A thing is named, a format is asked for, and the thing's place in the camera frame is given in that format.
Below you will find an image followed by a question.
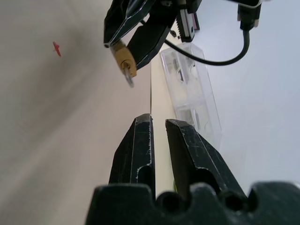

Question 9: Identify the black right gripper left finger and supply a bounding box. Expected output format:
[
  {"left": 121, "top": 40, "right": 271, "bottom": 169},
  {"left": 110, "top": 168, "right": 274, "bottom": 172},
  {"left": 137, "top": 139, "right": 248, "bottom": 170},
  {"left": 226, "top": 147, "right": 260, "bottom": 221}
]
[{"left": 108, "top": 113, "right": 156, "bottom": 200}]

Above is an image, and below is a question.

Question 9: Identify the clear plastic compartment box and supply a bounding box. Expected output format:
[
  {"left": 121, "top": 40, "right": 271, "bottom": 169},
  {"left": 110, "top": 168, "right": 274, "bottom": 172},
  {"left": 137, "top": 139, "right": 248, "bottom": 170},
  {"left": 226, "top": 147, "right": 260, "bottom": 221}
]
[{"left": 159, "top": 43, "right": 222, "bottom": 152}]

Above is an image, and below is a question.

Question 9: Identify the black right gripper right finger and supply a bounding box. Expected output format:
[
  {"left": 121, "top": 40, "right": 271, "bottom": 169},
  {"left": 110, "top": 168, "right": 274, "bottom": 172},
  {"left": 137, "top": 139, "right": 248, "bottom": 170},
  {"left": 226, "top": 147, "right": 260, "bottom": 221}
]
[{"left": 165, "top": 119, "right": 248, "bottom": 200}]

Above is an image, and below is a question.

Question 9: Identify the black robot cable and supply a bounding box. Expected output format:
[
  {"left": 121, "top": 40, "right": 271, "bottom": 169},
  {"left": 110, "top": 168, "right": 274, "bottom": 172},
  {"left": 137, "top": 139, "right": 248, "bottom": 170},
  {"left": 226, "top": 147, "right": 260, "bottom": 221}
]
[{"left": 164, "top": 3, "right": 262, "bottom": 67}]

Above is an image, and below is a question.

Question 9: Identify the silver padlock key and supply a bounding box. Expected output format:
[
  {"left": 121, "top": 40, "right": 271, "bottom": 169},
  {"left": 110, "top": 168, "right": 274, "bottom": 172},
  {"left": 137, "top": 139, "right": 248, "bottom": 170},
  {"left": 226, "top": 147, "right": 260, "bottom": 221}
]
[{"left": 122, "top": 67, "right": 135, "bottom": 89}]

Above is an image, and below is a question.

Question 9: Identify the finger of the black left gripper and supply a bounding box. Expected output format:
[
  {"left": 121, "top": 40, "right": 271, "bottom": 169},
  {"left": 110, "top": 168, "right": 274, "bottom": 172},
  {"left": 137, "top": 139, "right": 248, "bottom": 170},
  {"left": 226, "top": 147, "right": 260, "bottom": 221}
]
[
  {"left": 127, "top": 13, "right": 175, "bottom": 71},
  {"left": 103, "top": 0, "right": 152, "bottom": 48}
]

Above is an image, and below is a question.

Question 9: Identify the brass padlock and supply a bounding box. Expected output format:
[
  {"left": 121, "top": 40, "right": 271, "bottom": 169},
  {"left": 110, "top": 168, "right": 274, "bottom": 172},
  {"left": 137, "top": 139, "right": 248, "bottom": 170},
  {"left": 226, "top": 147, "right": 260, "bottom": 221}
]
[{"left": 110, "top": 40, "right": 138, "bottom": 78}]

